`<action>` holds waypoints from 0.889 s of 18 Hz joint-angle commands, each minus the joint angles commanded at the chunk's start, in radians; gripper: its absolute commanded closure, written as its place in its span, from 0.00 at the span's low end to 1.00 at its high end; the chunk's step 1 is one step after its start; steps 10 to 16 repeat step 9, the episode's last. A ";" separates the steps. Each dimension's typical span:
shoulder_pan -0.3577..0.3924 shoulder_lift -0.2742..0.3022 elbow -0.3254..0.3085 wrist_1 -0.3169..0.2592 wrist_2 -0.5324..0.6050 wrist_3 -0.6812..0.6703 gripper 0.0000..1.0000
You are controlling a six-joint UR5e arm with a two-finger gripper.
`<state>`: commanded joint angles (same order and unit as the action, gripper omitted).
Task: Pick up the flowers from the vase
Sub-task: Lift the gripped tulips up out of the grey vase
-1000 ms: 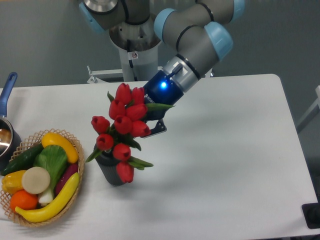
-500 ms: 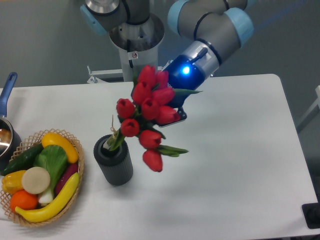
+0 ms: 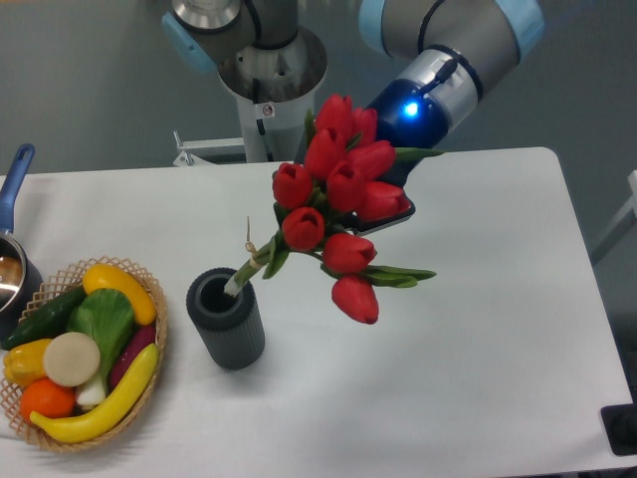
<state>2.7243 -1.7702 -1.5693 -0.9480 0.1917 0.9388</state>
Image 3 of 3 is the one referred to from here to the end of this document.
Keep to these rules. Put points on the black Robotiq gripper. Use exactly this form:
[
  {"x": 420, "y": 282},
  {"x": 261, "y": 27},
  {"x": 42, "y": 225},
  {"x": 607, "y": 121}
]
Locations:
[{"x": 406, "y": 117}]

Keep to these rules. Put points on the red tulip bouquet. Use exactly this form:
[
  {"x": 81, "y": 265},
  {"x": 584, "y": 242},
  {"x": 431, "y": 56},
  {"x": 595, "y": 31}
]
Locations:
[{"x": 321, "y": 203}]

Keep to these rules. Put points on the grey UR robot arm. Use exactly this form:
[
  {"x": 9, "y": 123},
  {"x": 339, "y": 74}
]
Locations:
[{"x": 456, "y": 52}]

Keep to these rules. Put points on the dark grey ribbed vase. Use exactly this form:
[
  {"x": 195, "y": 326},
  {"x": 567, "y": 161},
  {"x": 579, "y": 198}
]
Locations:
[{"x": 230, "y": 327}]

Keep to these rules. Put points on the purple sweet potato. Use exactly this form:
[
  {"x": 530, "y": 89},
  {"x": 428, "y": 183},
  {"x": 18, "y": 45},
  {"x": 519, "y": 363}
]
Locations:
[{"x": 139, "y": 340}]

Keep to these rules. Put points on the yellow squash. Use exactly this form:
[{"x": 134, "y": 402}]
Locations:
[{"x": 106, "y": 276}]

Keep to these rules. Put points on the green bok choy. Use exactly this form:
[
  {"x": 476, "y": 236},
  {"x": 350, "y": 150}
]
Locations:
[{"x": 107, "y": 317}]

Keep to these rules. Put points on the black box at table edge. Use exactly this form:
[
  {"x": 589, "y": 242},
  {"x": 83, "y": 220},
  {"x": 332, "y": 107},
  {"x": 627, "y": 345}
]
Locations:
[{"x": 620, "y": 427}]

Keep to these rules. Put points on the woven wicker basket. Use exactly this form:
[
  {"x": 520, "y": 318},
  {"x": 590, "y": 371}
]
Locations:
[{"x": 64, "y": 281}]

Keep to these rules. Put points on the yellow banana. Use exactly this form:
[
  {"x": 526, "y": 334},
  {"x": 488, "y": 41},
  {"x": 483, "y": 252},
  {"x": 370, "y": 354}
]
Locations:
[{"x": 111, "y": 411}]

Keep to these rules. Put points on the green cucumber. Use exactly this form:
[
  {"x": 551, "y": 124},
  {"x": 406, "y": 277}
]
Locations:
[{"x": 46, "y": 322}]

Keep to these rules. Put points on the orange fruit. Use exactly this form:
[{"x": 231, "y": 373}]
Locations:
[{"x": 47, "y": 398}]

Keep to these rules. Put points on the yellow bell pepper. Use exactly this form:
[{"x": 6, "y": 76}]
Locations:
[{"x": 24, "y": 364}]

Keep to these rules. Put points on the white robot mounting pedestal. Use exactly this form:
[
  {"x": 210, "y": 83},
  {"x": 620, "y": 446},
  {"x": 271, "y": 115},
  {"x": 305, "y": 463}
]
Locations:
[{"x": 273, "y": 90}]

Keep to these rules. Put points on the white frame at right edge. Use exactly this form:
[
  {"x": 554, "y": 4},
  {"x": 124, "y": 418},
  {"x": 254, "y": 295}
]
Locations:
[{"x": 617, "y": 227}]

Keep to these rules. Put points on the blue handled saucepan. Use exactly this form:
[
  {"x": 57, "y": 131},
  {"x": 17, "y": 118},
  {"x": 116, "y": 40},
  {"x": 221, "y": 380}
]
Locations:
[{"x": 20, "y": 278}]

